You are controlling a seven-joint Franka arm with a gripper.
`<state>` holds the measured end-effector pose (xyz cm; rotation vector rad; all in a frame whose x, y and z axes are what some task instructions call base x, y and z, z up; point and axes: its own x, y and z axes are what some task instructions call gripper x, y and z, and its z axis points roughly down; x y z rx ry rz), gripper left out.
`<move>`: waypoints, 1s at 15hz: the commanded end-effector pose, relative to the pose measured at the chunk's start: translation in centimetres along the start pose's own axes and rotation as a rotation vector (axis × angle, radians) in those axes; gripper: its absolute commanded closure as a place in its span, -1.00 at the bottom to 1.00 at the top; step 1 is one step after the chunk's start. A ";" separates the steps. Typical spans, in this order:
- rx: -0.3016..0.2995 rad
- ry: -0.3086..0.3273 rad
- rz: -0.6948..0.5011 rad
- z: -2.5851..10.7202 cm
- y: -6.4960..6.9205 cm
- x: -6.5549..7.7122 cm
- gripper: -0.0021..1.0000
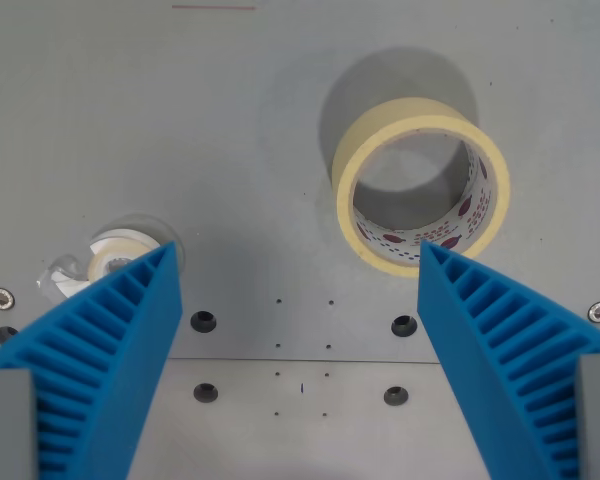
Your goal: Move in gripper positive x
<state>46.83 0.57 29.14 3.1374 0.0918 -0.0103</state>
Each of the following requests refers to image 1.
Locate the small clear tape dispenser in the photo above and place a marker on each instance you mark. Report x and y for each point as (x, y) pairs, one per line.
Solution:
(111, 255)

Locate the large beige masking tape roll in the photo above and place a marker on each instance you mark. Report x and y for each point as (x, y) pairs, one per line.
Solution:
(420, 186)

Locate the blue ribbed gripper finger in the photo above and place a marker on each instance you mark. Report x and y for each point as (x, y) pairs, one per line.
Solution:
(115, 350)
(485, 350)

